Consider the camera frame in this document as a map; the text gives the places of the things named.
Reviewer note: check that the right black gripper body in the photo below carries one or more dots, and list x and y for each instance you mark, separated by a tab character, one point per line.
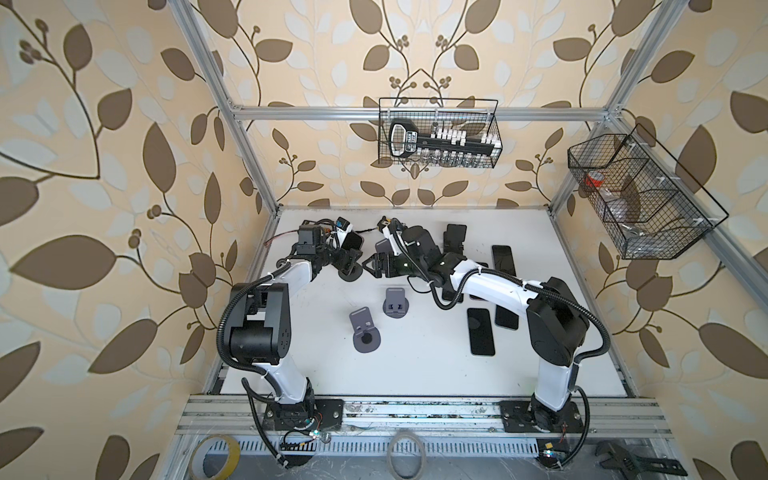
402	266

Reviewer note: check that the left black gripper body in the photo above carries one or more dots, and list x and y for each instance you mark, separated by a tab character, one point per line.
340	259

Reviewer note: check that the black round stand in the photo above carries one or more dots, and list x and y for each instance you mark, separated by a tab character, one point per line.
353	273

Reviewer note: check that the grey round stand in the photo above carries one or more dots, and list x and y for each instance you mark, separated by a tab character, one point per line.
396	304

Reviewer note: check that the dark round stand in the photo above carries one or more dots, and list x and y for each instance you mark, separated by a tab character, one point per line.
366	336

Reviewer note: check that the black phone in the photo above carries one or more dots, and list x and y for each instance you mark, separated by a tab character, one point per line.
506	319
480	332
503	259

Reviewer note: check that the purple round phone stand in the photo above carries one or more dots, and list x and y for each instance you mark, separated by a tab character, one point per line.
383	246

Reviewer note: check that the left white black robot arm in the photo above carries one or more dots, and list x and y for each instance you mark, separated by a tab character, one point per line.
255	331

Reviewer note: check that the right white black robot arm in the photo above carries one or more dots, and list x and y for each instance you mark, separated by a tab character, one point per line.
562	332

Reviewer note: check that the black rear phone stand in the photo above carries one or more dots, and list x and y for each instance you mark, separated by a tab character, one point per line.
453	238

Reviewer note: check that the black yellow round connector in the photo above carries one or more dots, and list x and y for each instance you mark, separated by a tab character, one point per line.
384	225

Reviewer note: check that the black tool in basket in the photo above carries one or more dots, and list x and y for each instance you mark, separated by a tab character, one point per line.
404	139

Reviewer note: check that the red cap bottle in basket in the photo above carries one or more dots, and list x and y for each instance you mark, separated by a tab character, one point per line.
594	180

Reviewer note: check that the yellow tape roll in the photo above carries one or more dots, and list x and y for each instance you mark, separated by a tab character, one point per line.
215	457

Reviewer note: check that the black adjustable wrench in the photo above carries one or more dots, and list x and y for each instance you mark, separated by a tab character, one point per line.
619	458

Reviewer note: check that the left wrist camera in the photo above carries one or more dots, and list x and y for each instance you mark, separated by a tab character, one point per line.
342	228

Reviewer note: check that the black wire basket rear wall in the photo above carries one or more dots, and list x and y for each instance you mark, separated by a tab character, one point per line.
473	115

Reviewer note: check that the black wire basket wall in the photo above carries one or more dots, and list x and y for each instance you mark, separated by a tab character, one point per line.
652	205
473	115

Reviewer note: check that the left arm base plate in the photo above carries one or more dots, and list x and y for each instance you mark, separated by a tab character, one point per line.
324	414

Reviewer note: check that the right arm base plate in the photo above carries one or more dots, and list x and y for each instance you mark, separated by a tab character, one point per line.
529	416

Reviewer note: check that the black wire basket right wall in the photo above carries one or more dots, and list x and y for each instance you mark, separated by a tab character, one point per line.
652	205

